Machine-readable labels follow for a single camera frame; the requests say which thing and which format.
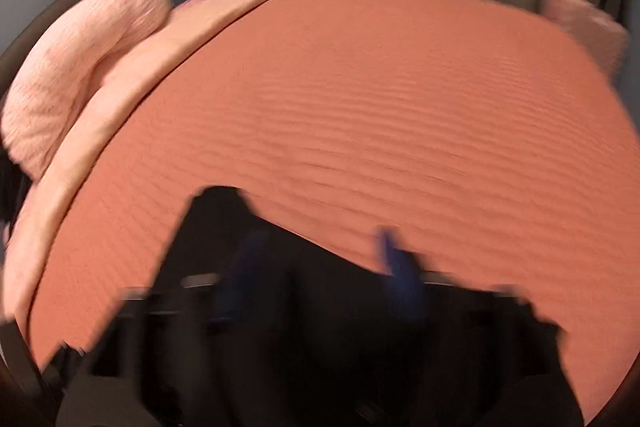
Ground light pink blanket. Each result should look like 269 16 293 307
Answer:
0 0 296 323

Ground pink suitcase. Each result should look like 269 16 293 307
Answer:
542 0 631 82

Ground black pants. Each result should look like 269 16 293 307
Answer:
155 184 586 427

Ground black crumpled cloth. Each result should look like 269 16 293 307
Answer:
0 152 31 228

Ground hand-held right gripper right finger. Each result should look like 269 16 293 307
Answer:
376 227 585 427

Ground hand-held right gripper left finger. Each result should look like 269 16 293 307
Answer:
55 229 275 427

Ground pink dotted pillow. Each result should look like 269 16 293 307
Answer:
0 0 173 180

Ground orange quilted bedspread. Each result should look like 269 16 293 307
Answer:
27 0 640 427

